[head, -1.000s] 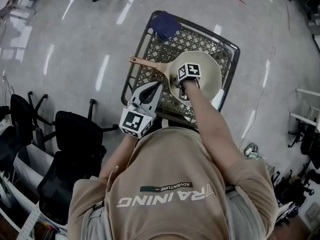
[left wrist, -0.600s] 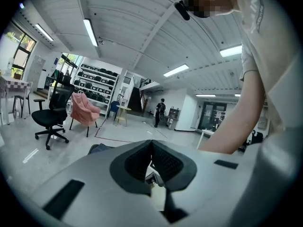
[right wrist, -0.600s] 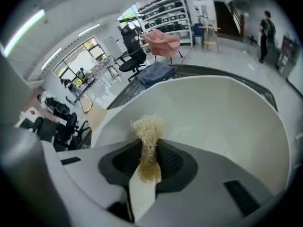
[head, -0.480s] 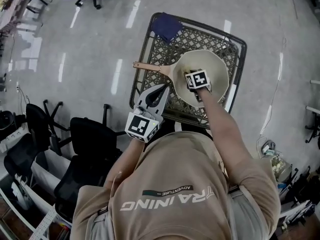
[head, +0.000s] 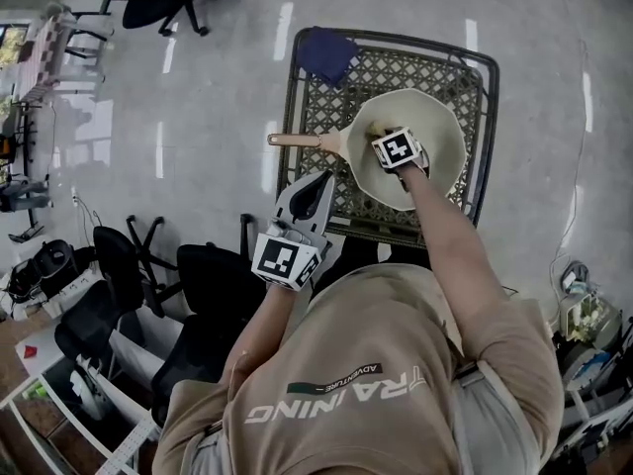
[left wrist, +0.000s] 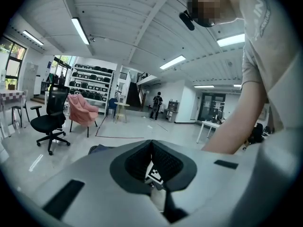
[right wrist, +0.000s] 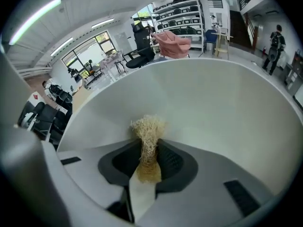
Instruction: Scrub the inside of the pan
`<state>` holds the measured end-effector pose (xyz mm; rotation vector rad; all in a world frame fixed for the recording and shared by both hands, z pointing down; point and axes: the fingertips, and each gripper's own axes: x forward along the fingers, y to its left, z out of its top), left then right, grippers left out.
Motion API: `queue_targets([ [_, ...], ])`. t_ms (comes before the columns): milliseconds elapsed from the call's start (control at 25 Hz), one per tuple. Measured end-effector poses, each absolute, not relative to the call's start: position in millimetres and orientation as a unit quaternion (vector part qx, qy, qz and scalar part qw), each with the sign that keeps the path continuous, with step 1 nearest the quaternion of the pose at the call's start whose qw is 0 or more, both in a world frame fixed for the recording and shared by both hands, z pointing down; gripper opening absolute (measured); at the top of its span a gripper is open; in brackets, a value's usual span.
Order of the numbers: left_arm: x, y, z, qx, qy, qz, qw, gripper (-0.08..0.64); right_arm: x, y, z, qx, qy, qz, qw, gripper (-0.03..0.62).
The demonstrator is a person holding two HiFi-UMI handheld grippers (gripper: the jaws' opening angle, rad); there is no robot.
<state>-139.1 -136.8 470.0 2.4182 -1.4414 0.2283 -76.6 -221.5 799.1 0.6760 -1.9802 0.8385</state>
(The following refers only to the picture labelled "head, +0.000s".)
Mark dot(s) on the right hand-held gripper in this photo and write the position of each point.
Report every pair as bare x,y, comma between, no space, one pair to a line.
398,149

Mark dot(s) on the person's printed t-shirt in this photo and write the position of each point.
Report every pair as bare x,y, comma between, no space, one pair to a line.
376,324

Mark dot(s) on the black framed window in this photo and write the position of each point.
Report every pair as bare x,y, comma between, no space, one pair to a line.
12,45

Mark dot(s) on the dark woven lattice table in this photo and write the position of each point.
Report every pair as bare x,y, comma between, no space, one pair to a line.
326,102

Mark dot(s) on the black frame side chair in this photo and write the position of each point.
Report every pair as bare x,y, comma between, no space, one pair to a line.
94,25

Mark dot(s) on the white flower basket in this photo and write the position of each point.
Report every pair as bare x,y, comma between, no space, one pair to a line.
588,317

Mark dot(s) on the black mesh office chair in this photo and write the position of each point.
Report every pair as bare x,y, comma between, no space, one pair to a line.
94,319
193,359

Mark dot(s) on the white power strip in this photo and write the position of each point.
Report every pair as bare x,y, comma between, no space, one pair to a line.
75,197

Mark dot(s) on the white board with black squares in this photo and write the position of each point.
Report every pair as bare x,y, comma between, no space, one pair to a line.
598,428

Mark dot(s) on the person's right forearm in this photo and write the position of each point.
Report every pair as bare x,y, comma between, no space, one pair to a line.
445,245

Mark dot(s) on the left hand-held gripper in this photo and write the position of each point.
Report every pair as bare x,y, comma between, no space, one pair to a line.
282,260

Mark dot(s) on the blue cloth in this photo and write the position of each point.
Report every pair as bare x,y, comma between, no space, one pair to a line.
326,55

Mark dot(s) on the person's black trousers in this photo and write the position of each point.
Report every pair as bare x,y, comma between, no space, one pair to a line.
351,260

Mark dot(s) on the black equipment bag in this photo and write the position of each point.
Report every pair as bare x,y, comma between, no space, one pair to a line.
49,265

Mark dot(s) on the person's left forearm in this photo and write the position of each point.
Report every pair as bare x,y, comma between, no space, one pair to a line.
262,324

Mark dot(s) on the small red object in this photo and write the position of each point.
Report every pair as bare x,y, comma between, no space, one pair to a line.
29,353

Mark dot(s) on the table with checkered cloth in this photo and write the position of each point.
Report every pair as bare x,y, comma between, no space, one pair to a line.
44,52

